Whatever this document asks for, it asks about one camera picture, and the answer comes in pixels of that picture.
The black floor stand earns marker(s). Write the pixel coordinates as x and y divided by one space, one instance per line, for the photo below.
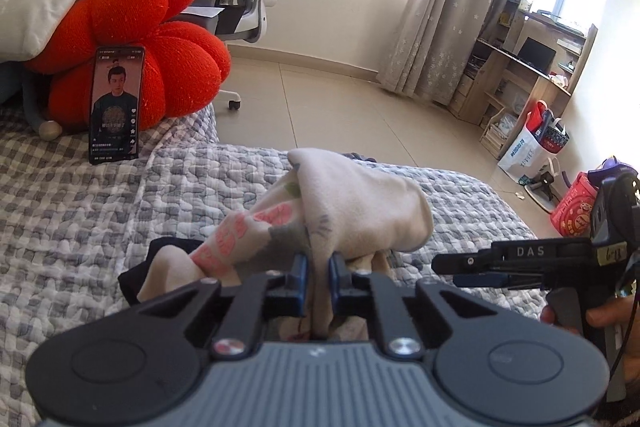
545 187

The black laptop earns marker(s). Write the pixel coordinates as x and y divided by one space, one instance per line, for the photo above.
536 56

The small wooden rack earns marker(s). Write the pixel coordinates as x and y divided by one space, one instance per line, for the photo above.
495 132

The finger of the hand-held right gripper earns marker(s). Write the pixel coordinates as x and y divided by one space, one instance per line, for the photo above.
462 263
505 281

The red pumpkin cushion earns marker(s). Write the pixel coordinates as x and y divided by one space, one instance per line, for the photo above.
165 67

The white paper sheet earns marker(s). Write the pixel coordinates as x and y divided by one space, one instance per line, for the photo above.
205 11

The grey star curtain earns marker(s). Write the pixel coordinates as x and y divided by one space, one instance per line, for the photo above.
440 7

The black smartphone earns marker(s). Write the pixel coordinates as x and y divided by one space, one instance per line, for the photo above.
117 107

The white shopping bag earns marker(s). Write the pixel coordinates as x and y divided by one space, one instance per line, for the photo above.
522 157

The dark patterned bag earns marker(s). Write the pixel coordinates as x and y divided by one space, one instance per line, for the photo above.
556 138

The purple toy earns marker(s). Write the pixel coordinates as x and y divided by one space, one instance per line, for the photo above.
612 169

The red bag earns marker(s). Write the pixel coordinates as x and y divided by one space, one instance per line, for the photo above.
536 119

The blue plush toy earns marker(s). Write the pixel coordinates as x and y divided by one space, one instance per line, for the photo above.
49 130

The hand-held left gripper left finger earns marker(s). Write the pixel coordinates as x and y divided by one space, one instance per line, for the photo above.
300 282

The cream shirt with black sleeves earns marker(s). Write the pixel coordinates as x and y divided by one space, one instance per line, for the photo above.
350 197

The red printed bucket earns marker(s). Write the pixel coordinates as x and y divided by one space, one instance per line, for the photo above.
575 207

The grey speckled cloth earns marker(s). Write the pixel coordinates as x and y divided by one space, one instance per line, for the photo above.
360 157

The wooden desk with shelves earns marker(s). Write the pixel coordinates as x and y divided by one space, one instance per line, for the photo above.
500 54

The grey checked quilt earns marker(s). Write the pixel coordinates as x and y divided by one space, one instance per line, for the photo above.
75 207

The person's right hand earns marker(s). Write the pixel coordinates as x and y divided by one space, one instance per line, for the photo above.
612 313

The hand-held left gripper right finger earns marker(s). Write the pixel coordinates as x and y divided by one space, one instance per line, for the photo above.
337 282

